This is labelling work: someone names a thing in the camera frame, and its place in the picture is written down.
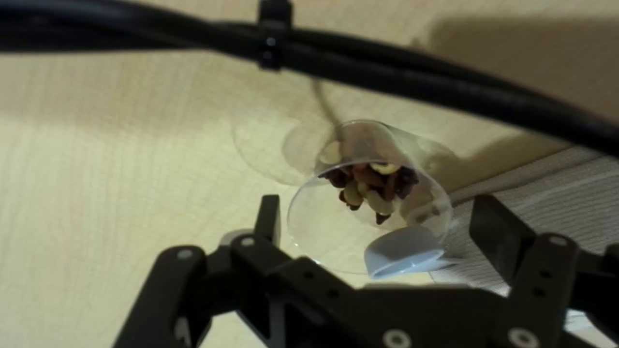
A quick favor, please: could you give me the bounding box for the grey plastic spoon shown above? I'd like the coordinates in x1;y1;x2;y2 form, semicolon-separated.
363;226;460;280

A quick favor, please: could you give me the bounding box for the black cable bundle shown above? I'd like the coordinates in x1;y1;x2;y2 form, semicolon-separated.
0;0;619;160

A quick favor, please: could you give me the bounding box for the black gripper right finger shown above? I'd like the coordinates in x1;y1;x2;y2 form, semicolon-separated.
468;195;619;348

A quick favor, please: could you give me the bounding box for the clear cup with nuts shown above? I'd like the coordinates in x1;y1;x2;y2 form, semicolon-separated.
284;120;452;276

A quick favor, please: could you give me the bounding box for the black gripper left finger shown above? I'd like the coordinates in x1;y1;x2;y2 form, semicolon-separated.
112;245;205;348

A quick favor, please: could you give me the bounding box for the white towel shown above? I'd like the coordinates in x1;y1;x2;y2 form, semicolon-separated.
427;149;619;348

